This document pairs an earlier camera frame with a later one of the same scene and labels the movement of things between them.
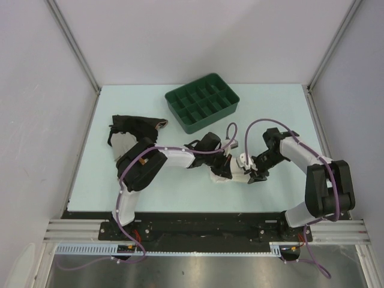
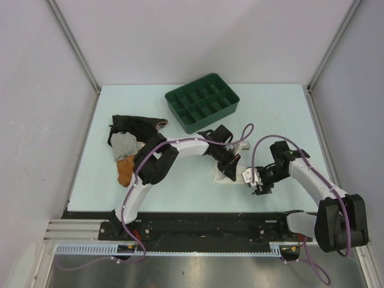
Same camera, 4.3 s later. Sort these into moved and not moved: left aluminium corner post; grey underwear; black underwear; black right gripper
Moved: black right gripper
Not moved: black underwear; grey underwear; left aluminium corner post
